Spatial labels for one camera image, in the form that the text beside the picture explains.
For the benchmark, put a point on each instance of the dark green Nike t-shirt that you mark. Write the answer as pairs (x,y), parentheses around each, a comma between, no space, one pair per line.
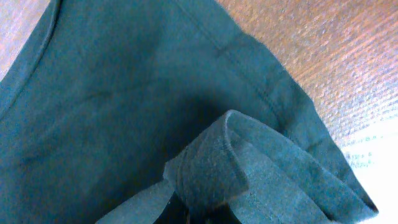
(163,112)

